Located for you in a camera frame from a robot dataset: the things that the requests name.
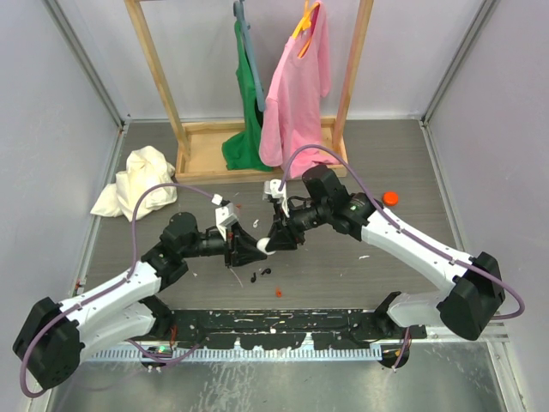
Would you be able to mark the white earbud case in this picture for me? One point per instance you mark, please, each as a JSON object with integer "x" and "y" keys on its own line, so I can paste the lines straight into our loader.
{"x": 262, "y": 246}

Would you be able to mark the orange earbud case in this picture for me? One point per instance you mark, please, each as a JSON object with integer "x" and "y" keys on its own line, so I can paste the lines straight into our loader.
{"x": 390, "y": 198}

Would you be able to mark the green shirt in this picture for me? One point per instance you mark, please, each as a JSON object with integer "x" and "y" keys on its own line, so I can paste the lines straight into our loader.
{"x": 241, "y": 151}

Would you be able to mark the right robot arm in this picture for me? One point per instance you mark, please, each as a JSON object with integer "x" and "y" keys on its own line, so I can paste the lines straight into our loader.
{"x": 467, "y": 293}

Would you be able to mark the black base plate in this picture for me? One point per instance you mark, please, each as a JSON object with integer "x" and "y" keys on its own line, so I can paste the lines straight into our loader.
{"x": 279, "y": 329}

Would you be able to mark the yellow hanger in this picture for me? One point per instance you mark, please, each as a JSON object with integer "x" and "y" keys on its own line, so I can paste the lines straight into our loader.
{"x": 305, "y": 25}

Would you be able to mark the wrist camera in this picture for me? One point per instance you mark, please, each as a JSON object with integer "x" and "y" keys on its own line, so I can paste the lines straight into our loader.
{"x": 225, "y": 214}
{"x": 275, "y": 191}

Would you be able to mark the pink t-shirt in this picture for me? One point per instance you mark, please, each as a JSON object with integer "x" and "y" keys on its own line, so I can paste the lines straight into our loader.
{"x": 292, "y": 117}

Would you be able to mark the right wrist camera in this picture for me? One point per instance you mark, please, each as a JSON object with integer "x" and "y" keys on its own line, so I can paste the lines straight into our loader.
{"x": 275, "y": 191}

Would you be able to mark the cream white cloth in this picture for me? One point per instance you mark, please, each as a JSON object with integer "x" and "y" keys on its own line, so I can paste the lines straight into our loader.
{"x": 144, "y": 168}

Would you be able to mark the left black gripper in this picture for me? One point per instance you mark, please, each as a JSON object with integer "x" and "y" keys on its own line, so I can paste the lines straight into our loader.
{"x": 240, "y": 246}

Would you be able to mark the grey-blue hanger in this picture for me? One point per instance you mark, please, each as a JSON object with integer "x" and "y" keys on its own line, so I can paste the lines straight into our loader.
{"x": 238, "y": 11}

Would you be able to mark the grey cable duct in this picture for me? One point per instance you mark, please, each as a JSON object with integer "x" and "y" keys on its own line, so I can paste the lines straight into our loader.
{"x": 306, "y": 352}

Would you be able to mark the wooden clothes rack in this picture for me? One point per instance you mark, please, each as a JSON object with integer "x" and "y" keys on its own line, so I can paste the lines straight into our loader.
{"x": 200, "y": 159}

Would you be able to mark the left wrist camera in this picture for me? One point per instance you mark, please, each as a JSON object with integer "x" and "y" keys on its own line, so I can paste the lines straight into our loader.
{"x": 225, "y": 214}

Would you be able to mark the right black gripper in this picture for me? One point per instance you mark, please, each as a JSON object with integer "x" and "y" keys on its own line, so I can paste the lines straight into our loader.
{"x": 280, "y": 228}

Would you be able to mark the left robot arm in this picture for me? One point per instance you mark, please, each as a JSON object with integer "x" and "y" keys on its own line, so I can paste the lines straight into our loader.
{"x": 57, "y": 337}

